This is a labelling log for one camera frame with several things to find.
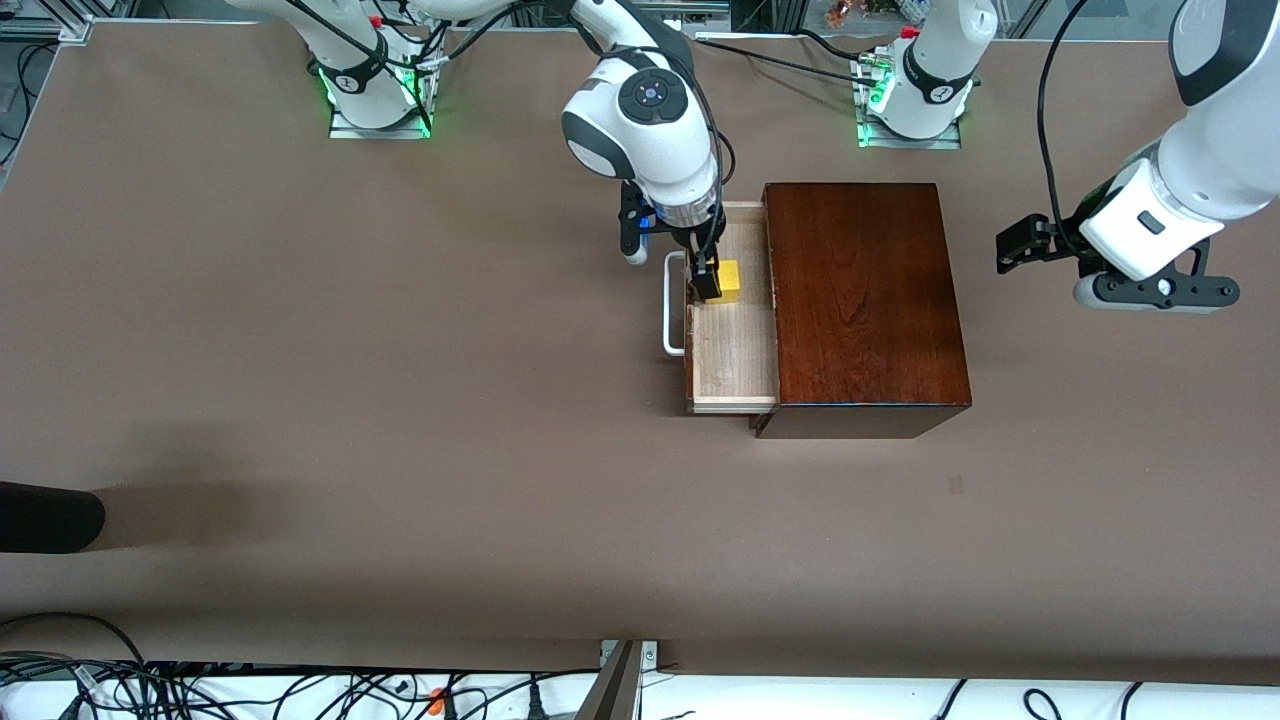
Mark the wooden drawer with white handle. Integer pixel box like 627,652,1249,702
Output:
662,200,781,417

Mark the dark brown wooden cabinet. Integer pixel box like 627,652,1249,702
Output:
752,182,973,439

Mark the white power strip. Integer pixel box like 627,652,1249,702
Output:
640,0,733,32

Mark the black cylindrical object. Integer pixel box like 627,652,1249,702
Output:
0,482,107,554

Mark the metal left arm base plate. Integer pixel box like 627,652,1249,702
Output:
856,50,963,150

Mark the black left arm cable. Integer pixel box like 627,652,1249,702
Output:
1036,0,1097,257

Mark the black cable on table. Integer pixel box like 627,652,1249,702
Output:
695,28,883,87

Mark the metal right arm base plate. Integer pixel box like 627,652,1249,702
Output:
329,40,437,140

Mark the grey metal post with bracket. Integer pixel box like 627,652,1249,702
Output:
575,639,661,720

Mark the tangle of black cables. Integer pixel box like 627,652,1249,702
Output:
0,612,601,720

